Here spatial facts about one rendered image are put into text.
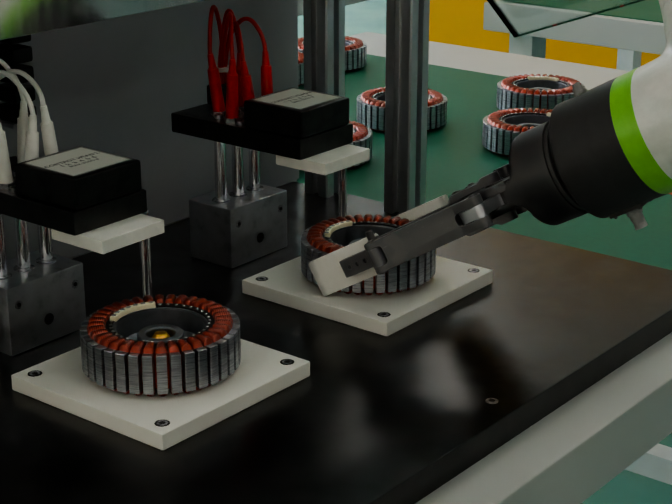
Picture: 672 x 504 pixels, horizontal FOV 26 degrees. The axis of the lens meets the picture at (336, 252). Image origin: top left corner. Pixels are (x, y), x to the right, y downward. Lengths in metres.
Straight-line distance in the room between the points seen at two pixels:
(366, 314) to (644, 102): 0.27
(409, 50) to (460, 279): 0.25
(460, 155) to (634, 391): 0.64
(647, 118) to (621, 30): 1.54
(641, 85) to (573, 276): 0.27
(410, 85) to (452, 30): 3.71
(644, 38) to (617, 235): 1.14
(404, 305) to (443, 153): 0.56
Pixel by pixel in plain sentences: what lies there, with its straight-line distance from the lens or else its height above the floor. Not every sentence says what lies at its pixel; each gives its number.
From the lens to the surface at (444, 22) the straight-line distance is 5.09.
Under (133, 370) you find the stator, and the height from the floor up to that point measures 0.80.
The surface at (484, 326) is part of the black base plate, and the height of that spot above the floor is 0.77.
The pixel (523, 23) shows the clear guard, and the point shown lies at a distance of 1.05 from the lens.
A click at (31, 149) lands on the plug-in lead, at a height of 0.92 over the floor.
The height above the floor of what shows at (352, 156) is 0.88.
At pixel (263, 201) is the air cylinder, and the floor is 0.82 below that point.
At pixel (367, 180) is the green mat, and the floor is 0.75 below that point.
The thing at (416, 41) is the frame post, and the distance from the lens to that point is 1.36.
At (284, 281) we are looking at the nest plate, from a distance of 1.20.
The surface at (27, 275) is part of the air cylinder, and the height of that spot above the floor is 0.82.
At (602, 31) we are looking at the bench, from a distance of 2.58.
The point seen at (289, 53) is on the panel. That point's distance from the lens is 1.48.
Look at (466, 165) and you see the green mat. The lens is 1.65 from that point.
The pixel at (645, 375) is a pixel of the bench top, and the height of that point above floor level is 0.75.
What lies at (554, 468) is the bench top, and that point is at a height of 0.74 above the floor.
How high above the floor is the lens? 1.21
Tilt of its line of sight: 20 degrees down
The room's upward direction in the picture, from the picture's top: straight up
